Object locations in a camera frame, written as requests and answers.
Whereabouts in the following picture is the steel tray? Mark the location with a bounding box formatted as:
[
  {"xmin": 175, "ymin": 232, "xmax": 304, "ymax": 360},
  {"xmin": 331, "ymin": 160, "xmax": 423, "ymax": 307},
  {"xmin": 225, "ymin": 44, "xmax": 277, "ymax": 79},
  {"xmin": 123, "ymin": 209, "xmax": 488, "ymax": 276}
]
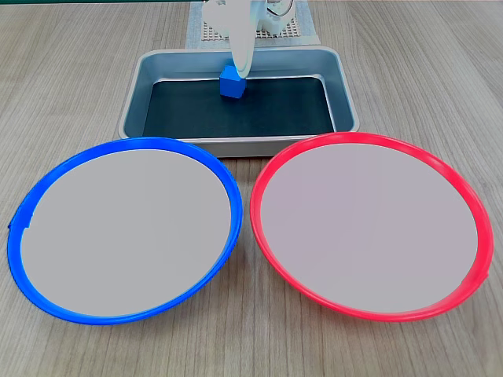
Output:
[{"xmin": 116, "ymin": 46, "xmax": 361, "ymax": 159}]

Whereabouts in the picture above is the white plate red rim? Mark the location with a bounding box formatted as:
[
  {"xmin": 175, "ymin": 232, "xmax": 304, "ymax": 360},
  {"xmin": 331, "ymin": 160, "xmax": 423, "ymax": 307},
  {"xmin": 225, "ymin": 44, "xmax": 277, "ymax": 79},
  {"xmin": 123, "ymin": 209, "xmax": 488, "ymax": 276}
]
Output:
[{"xmin": 249, "ymin": 131, "xmax": 494, "ymax": 324}]

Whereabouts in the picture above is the black tray mat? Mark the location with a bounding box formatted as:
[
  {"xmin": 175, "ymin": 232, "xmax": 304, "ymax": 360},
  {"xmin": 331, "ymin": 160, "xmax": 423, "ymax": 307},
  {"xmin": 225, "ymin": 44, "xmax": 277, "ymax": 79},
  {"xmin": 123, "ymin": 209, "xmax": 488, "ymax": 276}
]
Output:
[{"xmin": 142, "ymin": 75, "xmax": 336, "ymax": 138}]

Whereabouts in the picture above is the small blue cube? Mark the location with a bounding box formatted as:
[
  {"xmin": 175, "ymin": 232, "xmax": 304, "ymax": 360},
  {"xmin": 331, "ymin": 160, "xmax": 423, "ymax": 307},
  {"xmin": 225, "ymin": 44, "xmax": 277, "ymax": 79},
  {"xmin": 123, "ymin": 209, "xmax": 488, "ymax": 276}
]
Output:
[{"xmin": 218, "ymin": 64, "xmax": 247, "ymax": 99}]

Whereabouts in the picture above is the white plate blue rim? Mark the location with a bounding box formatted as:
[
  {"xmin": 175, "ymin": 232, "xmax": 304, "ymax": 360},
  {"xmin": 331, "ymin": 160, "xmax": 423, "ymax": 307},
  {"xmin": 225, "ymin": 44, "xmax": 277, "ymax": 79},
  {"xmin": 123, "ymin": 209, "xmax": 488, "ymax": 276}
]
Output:
[{"xmin": 6, "ymin": 136, "xmax": 244, "ymax": 326}]

